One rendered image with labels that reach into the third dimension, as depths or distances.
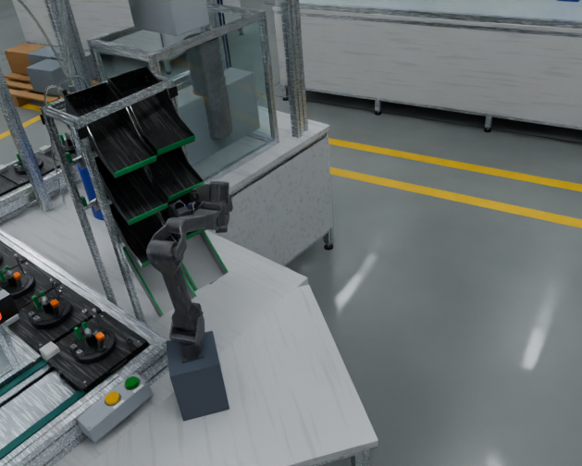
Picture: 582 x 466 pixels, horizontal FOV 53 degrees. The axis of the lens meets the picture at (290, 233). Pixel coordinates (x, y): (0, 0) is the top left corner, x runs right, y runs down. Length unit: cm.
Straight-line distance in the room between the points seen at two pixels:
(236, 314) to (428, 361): 129
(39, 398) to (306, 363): 82
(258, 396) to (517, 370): 162
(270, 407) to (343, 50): 407
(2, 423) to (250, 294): 89
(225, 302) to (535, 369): 165
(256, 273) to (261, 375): 51
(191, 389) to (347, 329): 162
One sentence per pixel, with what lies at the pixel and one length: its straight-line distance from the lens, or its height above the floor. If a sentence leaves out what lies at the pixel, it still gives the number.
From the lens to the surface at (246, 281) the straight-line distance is 222.
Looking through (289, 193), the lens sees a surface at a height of 61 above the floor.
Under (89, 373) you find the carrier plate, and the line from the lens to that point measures 190.
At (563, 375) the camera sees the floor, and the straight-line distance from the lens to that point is 315.
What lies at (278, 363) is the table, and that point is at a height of 86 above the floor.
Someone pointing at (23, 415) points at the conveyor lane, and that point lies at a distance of 195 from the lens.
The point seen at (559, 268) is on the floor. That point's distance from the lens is 377.
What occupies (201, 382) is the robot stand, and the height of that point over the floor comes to 101.
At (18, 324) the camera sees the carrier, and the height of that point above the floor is 97.
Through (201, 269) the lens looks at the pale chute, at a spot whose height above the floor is 103.
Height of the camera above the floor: 228
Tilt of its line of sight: 35 degrees down
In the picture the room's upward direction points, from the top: 6 degrees counter-clockwise
